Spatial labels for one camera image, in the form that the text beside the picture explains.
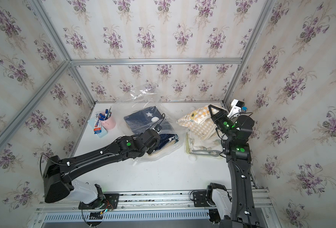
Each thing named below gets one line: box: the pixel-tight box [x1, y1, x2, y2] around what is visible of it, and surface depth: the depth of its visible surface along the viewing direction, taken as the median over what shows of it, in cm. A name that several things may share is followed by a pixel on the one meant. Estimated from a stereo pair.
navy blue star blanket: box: [123, 106, 179, 154], surface depth 100 cm
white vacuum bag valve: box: [150, 116, 160, 123], surface depth 100 cm
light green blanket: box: [185, 129, 199, 156], surface depth 92 cm
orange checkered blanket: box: [176, 104, 218, 140], surface depth 76 cm
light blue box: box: [87, 112, 108, 139], surface depth 101 cm
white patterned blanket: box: [188, 128, 224, 157], surface depth 90 cm
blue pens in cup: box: [98, 105, 112, 121], surface depth 100 cm
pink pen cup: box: [97, 112, 117, 131], surface depth 100 cm
